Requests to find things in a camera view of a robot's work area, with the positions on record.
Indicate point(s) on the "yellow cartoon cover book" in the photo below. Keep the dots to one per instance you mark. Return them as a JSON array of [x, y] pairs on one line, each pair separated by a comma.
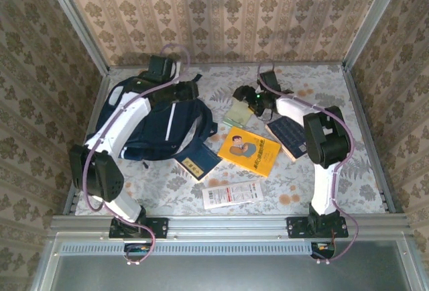
[[249, 152]]

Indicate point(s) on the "navy blue student backpack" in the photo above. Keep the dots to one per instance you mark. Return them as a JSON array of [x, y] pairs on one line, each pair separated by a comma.
[[157, 130]]

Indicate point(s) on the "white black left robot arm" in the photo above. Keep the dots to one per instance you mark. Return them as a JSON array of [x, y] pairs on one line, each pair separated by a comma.
[[117, 120]]

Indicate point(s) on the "floral tablecloth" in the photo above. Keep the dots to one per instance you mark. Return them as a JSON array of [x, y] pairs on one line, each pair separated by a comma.
[[167, 197]]

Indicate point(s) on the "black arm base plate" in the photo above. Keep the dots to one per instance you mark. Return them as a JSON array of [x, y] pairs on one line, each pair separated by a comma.
[[161, 227], [295, 227]]

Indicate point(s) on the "white red stationery packet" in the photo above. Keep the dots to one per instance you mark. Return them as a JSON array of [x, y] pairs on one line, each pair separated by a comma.
[[231, 194]]

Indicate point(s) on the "pale green notepad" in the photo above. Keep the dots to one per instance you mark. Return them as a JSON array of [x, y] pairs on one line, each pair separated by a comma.
[[238, 116]]

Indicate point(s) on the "navy book white print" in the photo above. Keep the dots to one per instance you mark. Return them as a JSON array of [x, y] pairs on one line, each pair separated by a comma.
[[288, 133]]

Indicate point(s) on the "grey metal cabinet top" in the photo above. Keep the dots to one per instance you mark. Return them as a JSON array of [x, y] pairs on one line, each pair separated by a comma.
[[218, 274]]

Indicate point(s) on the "navy book gold title label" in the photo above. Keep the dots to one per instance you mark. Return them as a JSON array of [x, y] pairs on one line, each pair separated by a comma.
[[201, 163]]

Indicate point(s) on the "aluminium mounting rail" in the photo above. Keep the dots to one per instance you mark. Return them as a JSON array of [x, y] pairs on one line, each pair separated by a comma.
[[228, 225]]

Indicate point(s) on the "aluminium frame post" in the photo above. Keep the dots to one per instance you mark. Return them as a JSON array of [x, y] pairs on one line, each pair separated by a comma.
[[372, 19], [77, 24]]

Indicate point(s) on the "aluminium frame rail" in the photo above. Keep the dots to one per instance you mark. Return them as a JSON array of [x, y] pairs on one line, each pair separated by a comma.
[[100, 93], [368, 136], [228, 64]]

